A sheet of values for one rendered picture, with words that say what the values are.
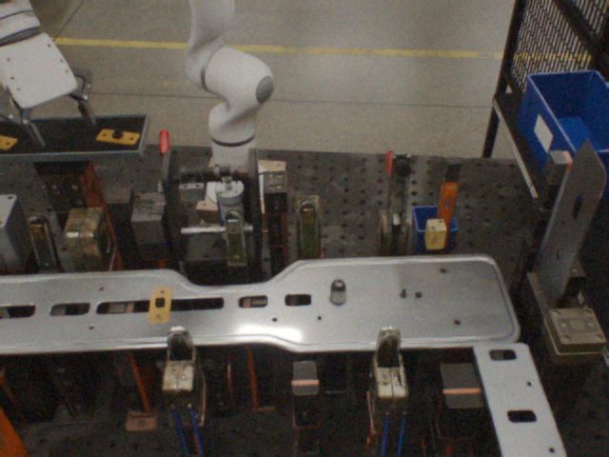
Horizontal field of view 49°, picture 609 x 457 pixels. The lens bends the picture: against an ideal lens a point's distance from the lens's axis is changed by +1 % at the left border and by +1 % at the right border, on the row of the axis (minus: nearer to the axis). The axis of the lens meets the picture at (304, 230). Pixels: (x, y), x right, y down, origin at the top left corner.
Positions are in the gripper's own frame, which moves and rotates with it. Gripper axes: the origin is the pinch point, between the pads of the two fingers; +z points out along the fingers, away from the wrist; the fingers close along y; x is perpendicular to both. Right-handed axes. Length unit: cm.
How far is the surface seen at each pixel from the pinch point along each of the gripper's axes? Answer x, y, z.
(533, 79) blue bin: 18, -99, 31
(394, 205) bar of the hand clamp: 17, -47, 37
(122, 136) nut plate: -22.3, -17.1, 6.1
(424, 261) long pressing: 19, -48, 50
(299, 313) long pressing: 12, -20, 47
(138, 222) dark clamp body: -14.3, -9.2, 22.0
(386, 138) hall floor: -134, -186, 68
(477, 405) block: 40, -29, 66
